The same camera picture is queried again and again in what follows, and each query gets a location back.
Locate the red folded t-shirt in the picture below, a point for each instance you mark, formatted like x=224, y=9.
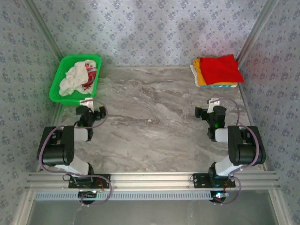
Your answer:
x=220, y=69

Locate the teal patterned folded t-shirt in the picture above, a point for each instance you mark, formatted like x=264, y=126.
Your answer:
x=218, y=86

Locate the green plastic basket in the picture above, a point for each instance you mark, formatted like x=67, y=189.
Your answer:
x=57, y=95

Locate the small controller board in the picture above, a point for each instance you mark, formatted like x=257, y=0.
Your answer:
x=219, y=196
x=87, y=194

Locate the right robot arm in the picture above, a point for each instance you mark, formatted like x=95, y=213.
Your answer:
x=246, y=150

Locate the white folded t-shirt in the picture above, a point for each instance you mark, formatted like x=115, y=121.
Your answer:
x=193, y=72

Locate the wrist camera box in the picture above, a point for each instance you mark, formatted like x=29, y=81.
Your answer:
x=86, y=102
x=214, y=102

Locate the aluminium mounting rail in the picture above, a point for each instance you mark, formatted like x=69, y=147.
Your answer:
x=152, y=180

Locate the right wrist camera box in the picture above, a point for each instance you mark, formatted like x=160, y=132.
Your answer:
x=214, y=102

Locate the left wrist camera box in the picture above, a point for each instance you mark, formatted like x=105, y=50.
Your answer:
x=86, y=102

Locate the white t-shirt with red print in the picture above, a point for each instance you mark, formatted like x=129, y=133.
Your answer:
x=72, y=79

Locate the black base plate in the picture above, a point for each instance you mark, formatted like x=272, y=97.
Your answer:
x=199, y=181
x=104, y=181

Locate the aluminium frame post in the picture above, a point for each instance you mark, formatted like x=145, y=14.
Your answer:
x=255, y=28
x=44, y=25

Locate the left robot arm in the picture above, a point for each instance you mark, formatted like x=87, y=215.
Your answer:
x=56, y=150

